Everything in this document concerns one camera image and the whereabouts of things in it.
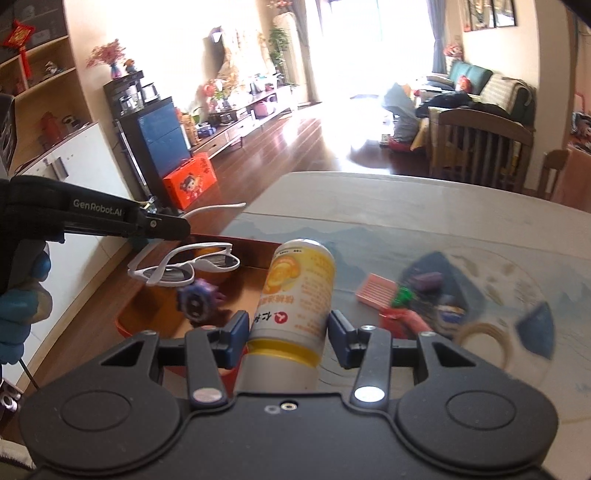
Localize pink comb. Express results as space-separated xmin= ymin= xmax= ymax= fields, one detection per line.
xmin=355 ymin=272 xmax=400 ymax=308

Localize white standing air conditioner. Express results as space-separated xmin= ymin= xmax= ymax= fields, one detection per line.
xmin=272 ymin=11 xmax=302 ymax=89

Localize blue packet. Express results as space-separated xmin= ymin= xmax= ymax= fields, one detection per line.
xmin=436 ymin=305 xmax=465 ymax=325

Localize light blue bag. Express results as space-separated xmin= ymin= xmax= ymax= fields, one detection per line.
xmin=382 ymin=83 xmax=419 ymax=144

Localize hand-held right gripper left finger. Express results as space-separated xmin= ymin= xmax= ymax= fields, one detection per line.
xmin=99 ymin=310 xmax=251 ymax=408

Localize purple eraser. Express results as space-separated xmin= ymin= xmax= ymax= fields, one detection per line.
xmin=413 ymin=271 xmax=445 ymax=291

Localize red hanging knot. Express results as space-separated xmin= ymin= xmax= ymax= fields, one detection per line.
xmin=2 ymin=18 xmax=37 ymax=78

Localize green sofa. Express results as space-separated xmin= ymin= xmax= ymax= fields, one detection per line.
xmin=427 ymin=60 xmax=537 ymax=129

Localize framed wall pictures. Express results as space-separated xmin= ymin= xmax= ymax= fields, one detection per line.
xmin=463 ymin=0 xmax=518 ymax=32

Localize small red object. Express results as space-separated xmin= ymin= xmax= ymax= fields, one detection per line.
xmin=379 ymin=307 xmax=435 ymax=334

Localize pink flower vase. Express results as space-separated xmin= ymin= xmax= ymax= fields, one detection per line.
xmin=87 ymin=39 xmax=127 ymax=80

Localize grey curtain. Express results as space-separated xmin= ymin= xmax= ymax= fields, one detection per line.
xmin=427 ymin=0 xmax=450 ymax=77

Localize yellow and white can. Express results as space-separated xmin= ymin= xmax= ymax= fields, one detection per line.
xmin=238 ymin=239 xmax=336 ymax=393

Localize white cabinet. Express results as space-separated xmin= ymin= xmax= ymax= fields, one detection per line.
xmin=9 ymin=121 xmax=141 ymax=391

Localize person's left hand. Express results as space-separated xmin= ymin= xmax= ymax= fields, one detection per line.
xmin=0 ymin=247 xmax=53 ymax=366

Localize wooden dining chair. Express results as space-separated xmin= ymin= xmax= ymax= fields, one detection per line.
xmin=428 ymin=107 xmax=536 ymax=193
xmin=537 ymin=148 xmax=571 ymax=201

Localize orange gift box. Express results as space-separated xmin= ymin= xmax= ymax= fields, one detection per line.
xmin=163 ymin=152 xmax=218 ymax=210

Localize red storage box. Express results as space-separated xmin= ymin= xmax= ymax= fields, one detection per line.
xmin=115 ymin=233 xmax=287 ymax=384

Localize white sunglasses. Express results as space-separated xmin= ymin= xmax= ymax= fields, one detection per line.
xmin=128 ymin=203 xmax=247 ymax=288

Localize black garment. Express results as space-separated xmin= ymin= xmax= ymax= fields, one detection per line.
xmin=418 ymin=91 xmax=485 ymax=110

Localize colourful bedding pile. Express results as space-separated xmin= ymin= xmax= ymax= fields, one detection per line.
xmin=573 ymin=111 xmax=591 ymax=154

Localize green potted plant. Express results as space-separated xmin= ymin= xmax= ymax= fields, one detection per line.
xmin=268 ymin=28 xmax=290 ymax=75

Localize black tea bar machine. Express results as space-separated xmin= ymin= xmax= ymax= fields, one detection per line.
xmin=102 ymin=71 xmax=193 ymax=195

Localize grey round plate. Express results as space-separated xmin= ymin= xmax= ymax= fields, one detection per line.
xmin=455 ymin=322 xmax=514 ymax=371

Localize purple toy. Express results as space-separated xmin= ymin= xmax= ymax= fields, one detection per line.
xmin=178 ymin=279 xmax=227 ymax=325

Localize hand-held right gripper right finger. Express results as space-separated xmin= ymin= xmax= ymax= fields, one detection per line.
xmin=328 ymin=310 xmax=482 ymax=409

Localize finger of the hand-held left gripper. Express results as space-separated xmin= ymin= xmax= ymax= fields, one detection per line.
xmin=137 ymin=208 xmax=191 ymax=242

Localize wooden tv console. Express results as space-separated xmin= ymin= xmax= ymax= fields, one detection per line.
xmin=189 ymin=85 xmax=296 ymax=160

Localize beige sofa blanket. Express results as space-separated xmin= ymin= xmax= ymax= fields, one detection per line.
xmin=480 ymin=74 xmax=523 ymax=115

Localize wooden wall shelf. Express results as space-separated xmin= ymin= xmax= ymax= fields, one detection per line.
xmin=0 ymin=0 xmax=93 ymax=172

